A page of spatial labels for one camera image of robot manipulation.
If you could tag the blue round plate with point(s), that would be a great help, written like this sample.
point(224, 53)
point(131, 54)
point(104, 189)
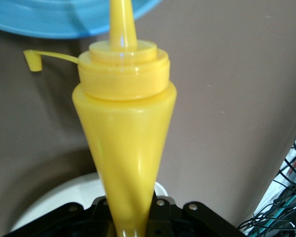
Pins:
point(39, 19)

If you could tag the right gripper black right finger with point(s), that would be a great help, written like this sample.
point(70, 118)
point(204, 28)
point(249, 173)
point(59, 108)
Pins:
point(162, 219)

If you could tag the yellow squeeze bottle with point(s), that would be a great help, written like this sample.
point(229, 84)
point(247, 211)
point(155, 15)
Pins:
point(125, 123)

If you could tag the beige round plate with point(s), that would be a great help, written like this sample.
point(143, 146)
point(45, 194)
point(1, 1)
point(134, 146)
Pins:
point(64, 195)

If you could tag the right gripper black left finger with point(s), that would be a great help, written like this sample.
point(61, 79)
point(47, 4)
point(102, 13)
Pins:
point(99, 219)

